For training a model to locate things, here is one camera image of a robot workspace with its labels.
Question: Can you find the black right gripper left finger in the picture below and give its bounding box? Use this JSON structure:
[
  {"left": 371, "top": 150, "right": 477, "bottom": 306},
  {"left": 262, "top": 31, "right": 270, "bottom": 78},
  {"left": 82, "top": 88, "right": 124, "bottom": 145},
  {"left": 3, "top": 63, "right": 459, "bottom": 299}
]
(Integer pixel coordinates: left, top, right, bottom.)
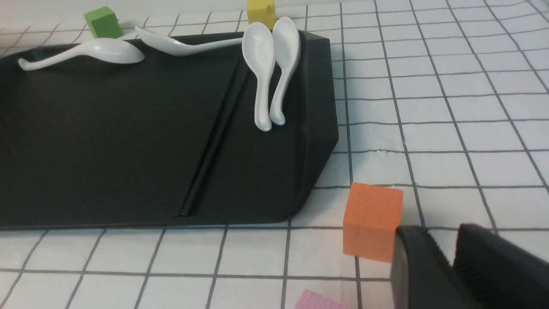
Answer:
[{"left": 390, "top": 226, "right": 477, "bottom": 309}]

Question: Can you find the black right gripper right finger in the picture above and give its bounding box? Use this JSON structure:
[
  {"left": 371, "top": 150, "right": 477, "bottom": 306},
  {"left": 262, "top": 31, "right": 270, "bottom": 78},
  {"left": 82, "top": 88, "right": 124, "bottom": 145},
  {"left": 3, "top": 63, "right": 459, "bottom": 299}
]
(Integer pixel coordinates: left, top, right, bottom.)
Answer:
[{"left": 453, "top": 224, "right": 549, "bottom": 309}]

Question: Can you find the black chopstick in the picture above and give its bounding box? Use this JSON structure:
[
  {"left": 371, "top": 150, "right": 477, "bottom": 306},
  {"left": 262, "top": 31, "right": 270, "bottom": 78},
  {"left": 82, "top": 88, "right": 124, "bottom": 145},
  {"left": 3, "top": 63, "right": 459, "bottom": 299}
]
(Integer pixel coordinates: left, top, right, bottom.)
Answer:
[{"left": 178, "top": 61, "right": 248, "bottom": 217}]

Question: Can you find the orange foam cube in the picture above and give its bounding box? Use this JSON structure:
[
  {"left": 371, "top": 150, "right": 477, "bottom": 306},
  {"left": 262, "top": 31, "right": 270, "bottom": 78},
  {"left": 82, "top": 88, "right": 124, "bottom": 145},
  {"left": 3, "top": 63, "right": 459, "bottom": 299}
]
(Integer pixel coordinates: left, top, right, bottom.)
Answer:
[{"left": 343, "top": 182, "right": 404, "bottom": 263}]

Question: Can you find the pink foam block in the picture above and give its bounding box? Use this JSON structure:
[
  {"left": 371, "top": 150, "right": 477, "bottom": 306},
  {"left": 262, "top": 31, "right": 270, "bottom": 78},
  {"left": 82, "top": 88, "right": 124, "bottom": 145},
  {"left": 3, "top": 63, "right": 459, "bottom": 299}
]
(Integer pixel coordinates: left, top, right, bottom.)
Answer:
[{"left": 294, "top": 289, "right": 349, "bottom": 309}]

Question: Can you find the white ceramic spoon outer pair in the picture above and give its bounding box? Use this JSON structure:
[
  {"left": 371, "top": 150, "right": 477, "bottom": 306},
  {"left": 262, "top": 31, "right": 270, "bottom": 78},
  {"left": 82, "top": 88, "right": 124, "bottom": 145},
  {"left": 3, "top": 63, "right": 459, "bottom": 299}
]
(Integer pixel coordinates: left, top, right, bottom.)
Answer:
[{"left": 269, "top": 16, "right": 301, "bottom": 126}]

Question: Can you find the white ceramic spoon pair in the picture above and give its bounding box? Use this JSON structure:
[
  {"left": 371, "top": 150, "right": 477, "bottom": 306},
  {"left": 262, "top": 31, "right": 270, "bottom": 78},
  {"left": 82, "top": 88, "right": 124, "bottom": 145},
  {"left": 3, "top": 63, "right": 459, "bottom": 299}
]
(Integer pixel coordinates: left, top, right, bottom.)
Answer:
[
  {"left": 241, "top": 22, "right": 275, "bottom": 132},
  {"left": 269, "top": 16, "right": 301, "bottom": 126}
]

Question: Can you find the white ceramic spoon inner pair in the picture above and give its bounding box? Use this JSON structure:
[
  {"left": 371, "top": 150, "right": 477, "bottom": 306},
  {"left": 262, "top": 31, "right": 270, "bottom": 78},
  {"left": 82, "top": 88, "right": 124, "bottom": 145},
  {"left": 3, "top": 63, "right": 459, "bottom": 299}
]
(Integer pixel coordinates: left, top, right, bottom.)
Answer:
[{"left": 241, "top": 22, "right": 275, "bottom": 132}]

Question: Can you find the black plastic tray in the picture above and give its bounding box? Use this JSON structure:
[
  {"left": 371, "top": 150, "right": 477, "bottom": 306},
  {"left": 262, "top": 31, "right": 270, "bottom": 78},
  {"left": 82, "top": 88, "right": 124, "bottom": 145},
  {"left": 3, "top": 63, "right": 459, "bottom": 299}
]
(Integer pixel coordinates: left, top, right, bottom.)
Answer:
[{"left": 0, "top": 31, "right": 338, "bottom": 229}]

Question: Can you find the yellow foam cube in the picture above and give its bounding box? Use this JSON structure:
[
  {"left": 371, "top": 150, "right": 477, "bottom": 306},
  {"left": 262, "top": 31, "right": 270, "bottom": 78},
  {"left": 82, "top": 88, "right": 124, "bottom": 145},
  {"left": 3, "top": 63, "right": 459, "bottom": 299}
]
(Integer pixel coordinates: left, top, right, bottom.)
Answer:
[{"left": 247, "top": 0, "right": 277, "bottom": 30}]

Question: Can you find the white ceramic spoon upside down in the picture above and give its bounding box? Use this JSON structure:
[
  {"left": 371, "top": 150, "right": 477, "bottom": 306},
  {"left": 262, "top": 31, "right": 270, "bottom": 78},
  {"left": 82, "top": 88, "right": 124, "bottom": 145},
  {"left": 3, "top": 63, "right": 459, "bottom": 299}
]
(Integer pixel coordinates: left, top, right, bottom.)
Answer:
[{"left": 135, "top": 26, "right": 243, "bottom": 57}]

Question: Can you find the white ceramic spoon far left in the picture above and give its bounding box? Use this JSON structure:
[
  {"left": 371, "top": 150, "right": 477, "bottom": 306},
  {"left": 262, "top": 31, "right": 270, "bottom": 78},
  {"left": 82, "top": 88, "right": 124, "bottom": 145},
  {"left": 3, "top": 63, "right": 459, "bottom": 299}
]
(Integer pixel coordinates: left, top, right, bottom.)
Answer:
[{"left": 18, "top": 38, "right": 145, "bottom": 71}]

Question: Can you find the green foam cube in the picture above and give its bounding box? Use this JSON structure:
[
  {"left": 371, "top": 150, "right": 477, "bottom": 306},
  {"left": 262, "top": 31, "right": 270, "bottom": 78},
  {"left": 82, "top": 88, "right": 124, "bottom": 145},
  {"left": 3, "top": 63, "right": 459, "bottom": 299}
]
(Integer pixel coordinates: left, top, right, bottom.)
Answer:
[{"left": 84, "top": 6, "right": 124, "bottom": 39}]

